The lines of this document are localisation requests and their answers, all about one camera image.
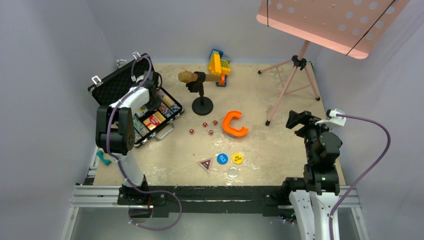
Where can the pink music stand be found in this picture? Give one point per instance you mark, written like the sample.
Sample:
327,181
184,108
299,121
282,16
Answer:
349,27

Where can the black poker chip case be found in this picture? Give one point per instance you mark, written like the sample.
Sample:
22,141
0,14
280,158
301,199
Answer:
110,89

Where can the red texas card deck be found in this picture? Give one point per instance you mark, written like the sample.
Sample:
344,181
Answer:
154,120

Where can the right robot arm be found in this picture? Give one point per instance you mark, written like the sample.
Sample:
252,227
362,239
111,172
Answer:
319,175

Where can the gold microphone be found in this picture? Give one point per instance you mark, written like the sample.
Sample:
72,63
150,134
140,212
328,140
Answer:
188,77

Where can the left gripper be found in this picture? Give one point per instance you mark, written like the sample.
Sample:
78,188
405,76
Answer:
151,107

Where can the blue small blind button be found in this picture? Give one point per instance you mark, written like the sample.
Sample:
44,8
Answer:
222,159

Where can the teal plastic clip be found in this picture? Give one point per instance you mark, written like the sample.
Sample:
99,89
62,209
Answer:
100,155

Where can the toy brick truck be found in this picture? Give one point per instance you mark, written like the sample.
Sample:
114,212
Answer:
219,65

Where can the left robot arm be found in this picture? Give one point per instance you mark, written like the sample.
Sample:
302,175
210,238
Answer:
115,132

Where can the black aluminium base frame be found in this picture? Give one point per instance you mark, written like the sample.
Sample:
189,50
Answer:
270,201

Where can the blue card deck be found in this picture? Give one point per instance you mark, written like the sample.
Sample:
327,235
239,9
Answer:
142,111

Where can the clear round button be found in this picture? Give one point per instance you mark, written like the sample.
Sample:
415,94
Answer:
233,172

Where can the orange C-shaped track piece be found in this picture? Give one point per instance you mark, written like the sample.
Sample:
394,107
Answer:
230,128

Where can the yellow big blind button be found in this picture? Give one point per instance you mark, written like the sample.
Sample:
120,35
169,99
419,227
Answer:
237,158

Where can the red poker chip row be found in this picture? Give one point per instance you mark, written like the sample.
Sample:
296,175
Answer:
165,111

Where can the black microphone stand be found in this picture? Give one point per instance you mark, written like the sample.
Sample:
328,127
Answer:
202,105

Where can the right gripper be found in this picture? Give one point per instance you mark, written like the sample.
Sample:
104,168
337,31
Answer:
305,117

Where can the triangular dealer button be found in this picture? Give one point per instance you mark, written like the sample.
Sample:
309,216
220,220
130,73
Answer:
205,164

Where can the purple yellow chip row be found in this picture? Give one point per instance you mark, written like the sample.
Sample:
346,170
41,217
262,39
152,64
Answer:
167,100

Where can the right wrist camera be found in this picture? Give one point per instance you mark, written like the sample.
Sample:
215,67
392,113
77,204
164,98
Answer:
334,119

